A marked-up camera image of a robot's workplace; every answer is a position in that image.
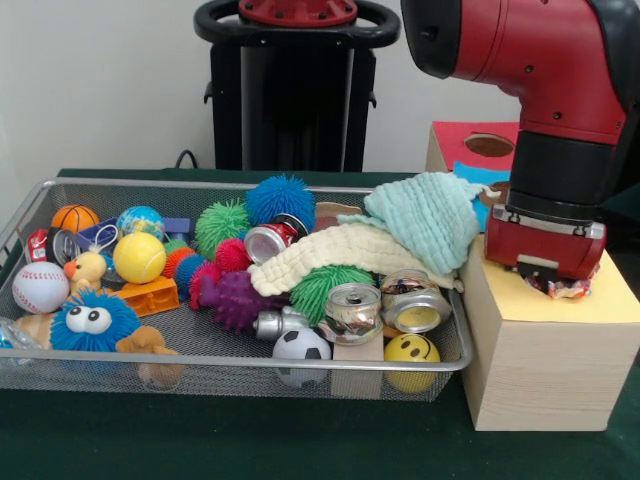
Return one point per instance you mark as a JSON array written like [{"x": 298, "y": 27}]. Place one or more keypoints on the mint green waffle cloth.
[{"x": 425, "y": 220}]

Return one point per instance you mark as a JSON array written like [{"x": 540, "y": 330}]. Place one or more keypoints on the crushed can yellow base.
[{"x": 415, "y": 305}]

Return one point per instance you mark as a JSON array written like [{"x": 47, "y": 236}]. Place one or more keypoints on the confetti print cloth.
[{"x": 570, "y": 290}]

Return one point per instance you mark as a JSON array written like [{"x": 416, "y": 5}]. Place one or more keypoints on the yellow smiley ball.
[{"x": 412, "y": 350}]

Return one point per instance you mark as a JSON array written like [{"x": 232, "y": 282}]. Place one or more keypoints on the silver crushed can pull tab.
[{"x": 350, "y": 315}]

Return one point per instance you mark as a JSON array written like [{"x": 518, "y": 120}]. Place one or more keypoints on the small soccer ball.
[{"x": 300, "y": 350}]

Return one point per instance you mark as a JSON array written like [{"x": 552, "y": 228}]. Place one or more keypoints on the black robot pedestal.
[{"x": 290, "y": 110}]

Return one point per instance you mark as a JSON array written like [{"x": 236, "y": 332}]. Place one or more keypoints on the yellow tennis ball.
[{"x": 139, "y": 257}]

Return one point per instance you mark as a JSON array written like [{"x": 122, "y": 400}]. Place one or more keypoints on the wooden box with three holes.
[{"x": 550, "y": 370}]

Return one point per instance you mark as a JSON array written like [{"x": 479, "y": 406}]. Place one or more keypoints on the blue spiky puffer ball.
[
  {"x": 95, "y": 335},
  {"x": 280, "y": 197}
]

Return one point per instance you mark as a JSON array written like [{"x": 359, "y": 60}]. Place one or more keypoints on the white baseball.
[{"x": 40, "y": 287}]

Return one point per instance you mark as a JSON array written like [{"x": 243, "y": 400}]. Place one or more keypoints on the shallow mesh bin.
[{"x": 250, "y": 375}]

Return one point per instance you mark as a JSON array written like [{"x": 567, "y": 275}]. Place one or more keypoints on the cream waffle cloth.
[{"x": 340, "y": 255}]

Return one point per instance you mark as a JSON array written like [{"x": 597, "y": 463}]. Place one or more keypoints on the dark green table cloth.
[{"x": 250, "y": 440}]

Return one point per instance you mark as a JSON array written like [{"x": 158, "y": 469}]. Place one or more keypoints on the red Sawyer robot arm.
[{"x": 550, "y": 60}]

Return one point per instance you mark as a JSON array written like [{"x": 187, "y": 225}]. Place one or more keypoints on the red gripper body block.
[{"x": 545, "y": 247}]

